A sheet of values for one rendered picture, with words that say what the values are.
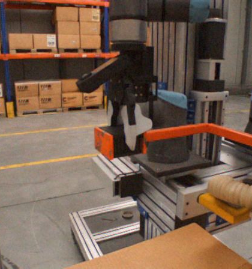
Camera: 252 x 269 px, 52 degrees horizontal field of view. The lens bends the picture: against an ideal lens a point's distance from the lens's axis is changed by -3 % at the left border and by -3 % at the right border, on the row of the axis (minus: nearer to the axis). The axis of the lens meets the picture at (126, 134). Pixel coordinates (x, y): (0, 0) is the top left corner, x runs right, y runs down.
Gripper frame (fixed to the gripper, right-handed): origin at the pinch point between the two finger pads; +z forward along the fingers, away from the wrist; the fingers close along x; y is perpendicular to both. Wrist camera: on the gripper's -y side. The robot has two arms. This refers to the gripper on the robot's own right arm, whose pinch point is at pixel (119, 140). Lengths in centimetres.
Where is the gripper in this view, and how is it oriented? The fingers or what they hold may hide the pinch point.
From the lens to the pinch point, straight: 57.0
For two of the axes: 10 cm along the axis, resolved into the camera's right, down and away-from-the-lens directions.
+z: 0.0, 9.7, 2.6
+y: 8.9, -1.2, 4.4
